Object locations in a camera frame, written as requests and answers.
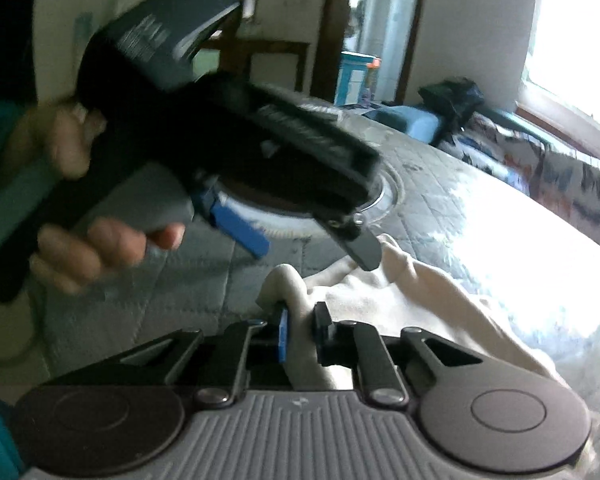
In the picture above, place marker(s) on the light blue small cabinet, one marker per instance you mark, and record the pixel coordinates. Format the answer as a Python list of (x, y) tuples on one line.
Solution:
[(353, 70)]

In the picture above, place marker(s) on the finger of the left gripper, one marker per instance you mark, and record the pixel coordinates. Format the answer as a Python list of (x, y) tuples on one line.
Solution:
[(224, 219), (365, 250)]

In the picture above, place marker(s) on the grey quilted table cover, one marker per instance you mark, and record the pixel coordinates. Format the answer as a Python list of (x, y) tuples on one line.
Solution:
[(461, 254)]

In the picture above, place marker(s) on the black bag on sofa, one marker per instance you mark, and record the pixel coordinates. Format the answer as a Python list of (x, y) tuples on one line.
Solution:
[(454, 99)]

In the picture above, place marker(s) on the butterfly print blanket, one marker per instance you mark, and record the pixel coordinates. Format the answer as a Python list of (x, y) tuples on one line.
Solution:
[(560, 178)]

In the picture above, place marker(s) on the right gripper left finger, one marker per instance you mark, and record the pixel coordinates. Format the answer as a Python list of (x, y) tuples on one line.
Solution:
[(281, 322)]

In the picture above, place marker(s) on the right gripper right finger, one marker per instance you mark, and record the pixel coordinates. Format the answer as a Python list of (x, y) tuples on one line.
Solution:
[(324, 333)]

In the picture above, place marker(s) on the person's left hand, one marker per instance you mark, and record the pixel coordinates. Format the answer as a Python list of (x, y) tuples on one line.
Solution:
[(61, 243)]

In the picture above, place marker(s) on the round black table hotplate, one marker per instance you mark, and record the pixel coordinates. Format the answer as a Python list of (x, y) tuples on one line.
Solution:
[(302, 217)]

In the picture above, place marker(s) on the blue sofa bench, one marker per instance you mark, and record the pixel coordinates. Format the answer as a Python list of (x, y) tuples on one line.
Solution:
[(424, 126)]

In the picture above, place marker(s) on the window with green frame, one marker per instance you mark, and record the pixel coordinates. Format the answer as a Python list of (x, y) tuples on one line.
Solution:
[(560, 84)]

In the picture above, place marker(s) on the dark wooden door frame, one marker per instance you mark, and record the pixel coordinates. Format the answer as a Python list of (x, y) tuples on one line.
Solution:
[(384, 29)]

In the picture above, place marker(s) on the cream white garment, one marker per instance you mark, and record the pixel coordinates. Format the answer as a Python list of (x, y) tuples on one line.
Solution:
[(554, 330)]

